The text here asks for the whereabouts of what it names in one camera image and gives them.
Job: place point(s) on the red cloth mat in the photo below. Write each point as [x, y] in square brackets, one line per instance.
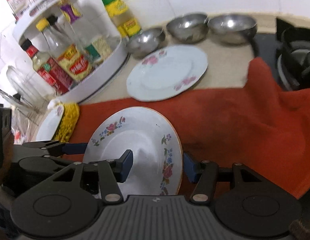
[259, 125]

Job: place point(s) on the large floral rimmed plate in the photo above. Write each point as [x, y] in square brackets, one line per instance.
[157, 151]

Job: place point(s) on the yellow label vinegar bottle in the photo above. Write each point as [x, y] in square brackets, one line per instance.
[65, 52]

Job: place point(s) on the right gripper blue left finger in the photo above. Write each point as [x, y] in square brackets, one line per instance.
[121, 167]

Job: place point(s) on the red label soy sauce bottle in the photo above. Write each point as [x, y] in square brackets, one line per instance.
[48, 68]

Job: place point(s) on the steel bowl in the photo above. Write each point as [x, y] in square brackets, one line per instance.
[234, 29]
[189, 28]
[146, 42]

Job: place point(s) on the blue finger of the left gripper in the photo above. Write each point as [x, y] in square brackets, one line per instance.
[74, 149]

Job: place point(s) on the yellow green label bottle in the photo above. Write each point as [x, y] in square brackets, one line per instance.
[121, 16]

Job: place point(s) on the black gas stove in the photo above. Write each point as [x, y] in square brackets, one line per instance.
[287, 52]

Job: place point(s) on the yellow chenille mat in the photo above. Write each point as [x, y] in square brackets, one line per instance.
[68, 122]

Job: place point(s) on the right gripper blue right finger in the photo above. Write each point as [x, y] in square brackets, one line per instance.
[192, 168]

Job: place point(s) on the clear white label bottle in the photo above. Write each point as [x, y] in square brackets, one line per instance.
[91, 40]

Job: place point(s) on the small pink rose plate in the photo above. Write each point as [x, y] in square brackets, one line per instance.
[50, 124]

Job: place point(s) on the white rotating condiment tray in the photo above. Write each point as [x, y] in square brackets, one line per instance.
[100, 75]

